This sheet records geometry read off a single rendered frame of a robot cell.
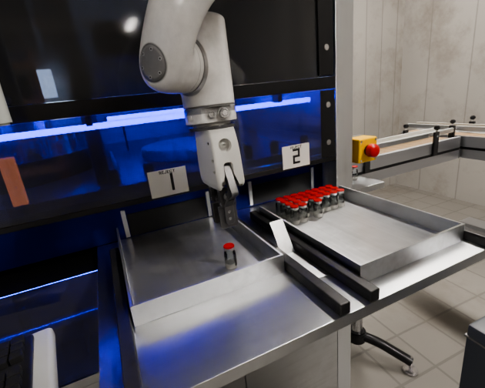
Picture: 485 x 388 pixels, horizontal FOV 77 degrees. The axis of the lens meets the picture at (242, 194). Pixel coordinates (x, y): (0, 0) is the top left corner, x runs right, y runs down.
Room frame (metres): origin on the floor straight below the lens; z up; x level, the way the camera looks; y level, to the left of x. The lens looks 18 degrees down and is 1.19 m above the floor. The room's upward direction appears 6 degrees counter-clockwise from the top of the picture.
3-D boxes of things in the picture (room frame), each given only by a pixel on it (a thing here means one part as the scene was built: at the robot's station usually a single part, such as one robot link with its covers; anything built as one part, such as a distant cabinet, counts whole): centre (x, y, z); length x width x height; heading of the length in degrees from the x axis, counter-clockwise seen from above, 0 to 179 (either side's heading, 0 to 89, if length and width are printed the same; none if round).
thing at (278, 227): (0.51, -0.09, 0.91); 0.14 x 0.03 x 0.06; 24
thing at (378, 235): (0.63, -0.23, 0.90); 0.34 x 0.26 x 0.04; 23
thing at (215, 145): (0.52, 0.04, 1.10); 0.10 x 0.07 x 0.11; 23
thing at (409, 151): (1.17, -0.58, 0.92); 0.69 x 0.15 x 0.16; 113
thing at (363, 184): (0.97, -0.37, 0.87); 0.14 x 0.13 x 0.02; 23
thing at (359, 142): (0.92, -0.37, 1.00); 0.08 x 0.07 x 0.07; 23
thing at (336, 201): (0.73, -0.18, 0.91); 0.18 x 0.02 x 0.05; 113
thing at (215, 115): (0.52, 0.04, 1.16); 0.09 x 0.08 x 0.03; 23
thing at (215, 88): (0.52, 0.04, 1.24); 0.09 x 0.08 x 0.13; 149
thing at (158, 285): (0.58, 0.13, 0.90); 0.34 x 0.26 x 0.04; 23
